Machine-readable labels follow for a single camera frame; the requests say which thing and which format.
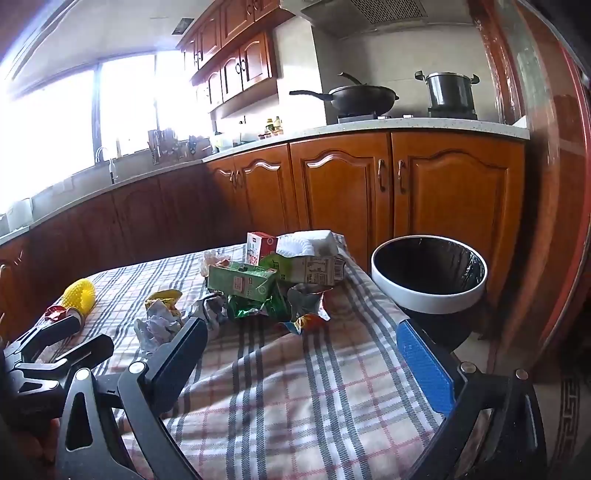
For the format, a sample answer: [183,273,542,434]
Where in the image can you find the red wooden door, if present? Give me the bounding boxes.
[468,0,591,386]

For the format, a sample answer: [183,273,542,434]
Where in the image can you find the crumpled white paper ball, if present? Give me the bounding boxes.
[134,300,182,357]

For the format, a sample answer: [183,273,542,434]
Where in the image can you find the gas stove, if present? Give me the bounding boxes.
[337,107,479,124]

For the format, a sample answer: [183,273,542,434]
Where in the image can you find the knife and utensil rack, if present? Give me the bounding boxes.
[147,128,186,165]

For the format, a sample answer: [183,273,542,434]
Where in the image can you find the silver foil wrapper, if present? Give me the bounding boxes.
[286,283,334,324]

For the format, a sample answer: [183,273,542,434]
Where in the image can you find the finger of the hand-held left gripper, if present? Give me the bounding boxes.
[16,335,114,384]
[4,316,83,365]

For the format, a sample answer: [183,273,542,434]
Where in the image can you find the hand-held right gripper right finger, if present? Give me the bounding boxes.
[397,318,548,480]

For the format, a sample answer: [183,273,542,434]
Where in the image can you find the white-rimmed bin with black bag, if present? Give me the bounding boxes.
[371,235,488,352]

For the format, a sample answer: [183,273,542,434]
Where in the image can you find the speckled kitchen countertop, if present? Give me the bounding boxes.
[0,117,531,246]

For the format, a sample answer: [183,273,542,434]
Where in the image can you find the black wok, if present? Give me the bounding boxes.
[289,72,400,116]

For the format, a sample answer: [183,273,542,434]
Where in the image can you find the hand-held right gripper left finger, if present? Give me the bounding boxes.
[54,318,208,480]

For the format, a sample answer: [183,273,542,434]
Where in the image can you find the white and green milk carton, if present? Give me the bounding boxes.
[262,253,348,288]

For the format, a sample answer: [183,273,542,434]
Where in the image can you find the yellow snack wrapper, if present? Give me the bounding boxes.
[145,289,184,315]

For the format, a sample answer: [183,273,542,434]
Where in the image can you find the green drink carton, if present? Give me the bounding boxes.
[207,262,278,299]

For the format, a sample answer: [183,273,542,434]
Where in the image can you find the green foil wrapper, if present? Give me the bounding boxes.
[226,284,293,322]

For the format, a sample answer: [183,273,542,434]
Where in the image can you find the crumpled grey foil wrapper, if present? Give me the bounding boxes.
[188,293,230,331]

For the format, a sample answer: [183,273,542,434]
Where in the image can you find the sink faucet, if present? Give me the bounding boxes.
[94,146,119,186]

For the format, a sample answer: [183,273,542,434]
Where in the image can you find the patterned floor rug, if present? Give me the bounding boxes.
[549,368,591,480]

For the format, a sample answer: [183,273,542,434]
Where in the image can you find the group of seasoning bottles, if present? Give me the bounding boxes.
[257,116,285,140]

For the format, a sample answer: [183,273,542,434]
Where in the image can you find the plaid tablecloth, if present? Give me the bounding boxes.
[46,242,467,480]

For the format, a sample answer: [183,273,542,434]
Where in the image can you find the white foam net sleeve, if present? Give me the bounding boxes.
[276,234,315,258]

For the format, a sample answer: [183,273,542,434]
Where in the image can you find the crumpled white red-print paper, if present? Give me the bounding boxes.
[198,249,232,278]

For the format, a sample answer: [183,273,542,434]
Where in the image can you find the red and white carton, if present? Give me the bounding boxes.
[246,232,278,267]

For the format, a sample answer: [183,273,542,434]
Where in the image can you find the range hood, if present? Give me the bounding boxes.
[281,0,468,37]

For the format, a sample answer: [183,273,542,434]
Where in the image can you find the dark steel pot with lid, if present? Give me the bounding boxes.
[414,70,480,110]

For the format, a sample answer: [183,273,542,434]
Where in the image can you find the wooden lower cabinets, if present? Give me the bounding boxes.
[0,131,528,330]

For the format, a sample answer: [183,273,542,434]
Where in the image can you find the orange and blue snack wrapper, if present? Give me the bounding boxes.
[281,314,325,336]

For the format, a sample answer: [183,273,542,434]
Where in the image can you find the wooden cabinets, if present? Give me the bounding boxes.
[177,0,296,114]
[0,131,528,330]

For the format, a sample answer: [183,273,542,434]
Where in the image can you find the wooden upper cabinets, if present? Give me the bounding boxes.
[177,0,296,114]

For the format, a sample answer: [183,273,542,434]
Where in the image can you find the kitchen window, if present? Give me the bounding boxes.
[0,52,206,200]

